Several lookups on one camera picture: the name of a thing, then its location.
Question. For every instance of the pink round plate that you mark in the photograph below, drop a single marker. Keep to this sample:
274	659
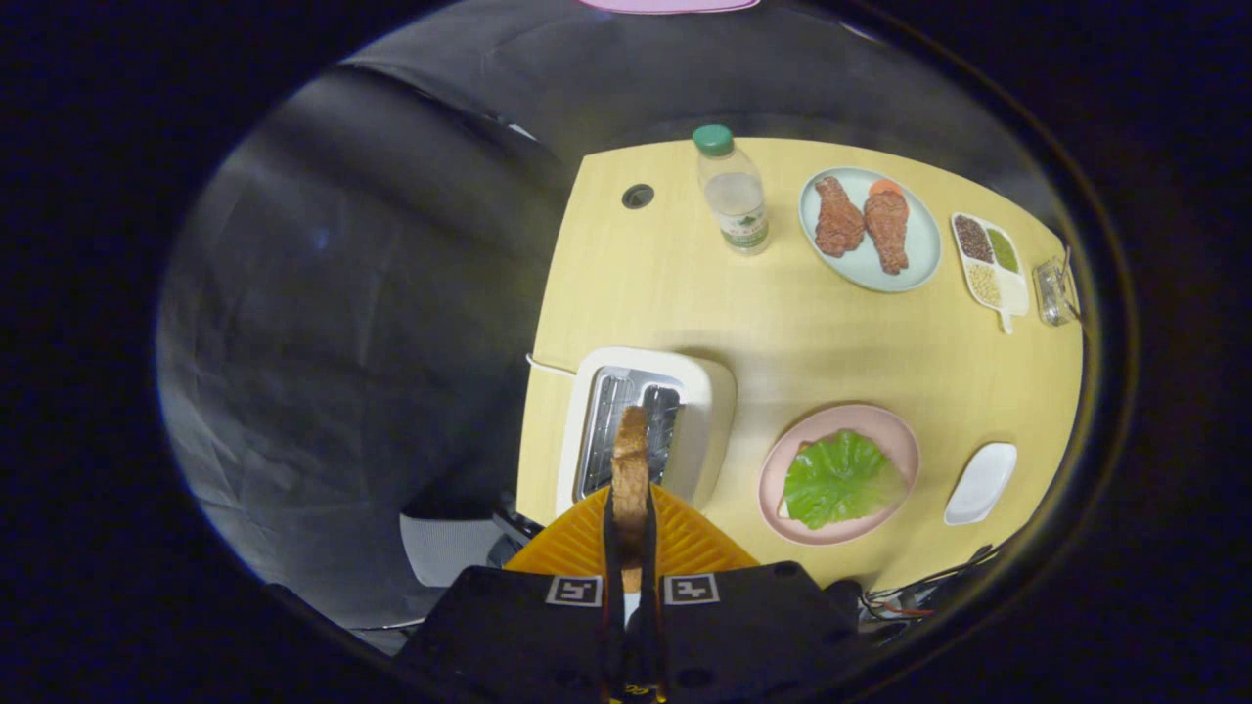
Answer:
880	425

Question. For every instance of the light blue plate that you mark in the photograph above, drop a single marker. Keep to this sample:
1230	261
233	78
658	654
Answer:
919	254

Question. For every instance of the white divided condiment tray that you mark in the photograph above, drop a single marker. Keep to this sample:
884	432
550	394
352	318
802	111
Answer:
1012	288

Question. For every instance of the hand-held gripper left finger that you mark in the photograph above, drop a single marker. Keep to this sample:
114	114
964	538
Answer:
613	557

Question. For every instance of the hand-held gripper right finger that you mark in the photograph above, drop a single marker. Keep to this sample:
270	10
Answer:
650	557

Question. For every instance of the orange carrot slice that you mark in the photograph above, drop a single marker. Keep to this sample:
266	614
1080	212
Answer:
885	186

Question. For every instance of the white square plate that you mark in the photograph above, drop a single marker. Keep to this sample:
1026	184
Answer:
981	484

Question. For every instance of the clear plastic water bottle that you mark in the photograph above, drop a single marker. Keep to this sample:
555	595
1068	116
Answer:
736	200

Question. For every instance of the brown meat patty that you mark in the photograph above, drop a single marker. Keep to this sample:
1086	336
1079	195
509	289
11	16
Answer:
887	230
839	220

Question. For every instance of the green lettuce leaf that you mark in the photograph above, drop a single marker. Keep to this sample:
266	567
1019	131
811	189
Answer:
841	479

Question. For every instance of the cream white toaster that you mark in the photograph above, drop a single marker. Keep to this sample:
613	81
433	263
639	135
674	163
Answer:
709	411

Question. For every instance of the toasted bread slice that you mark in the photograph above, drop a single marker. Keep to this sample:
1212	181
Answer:
631	469

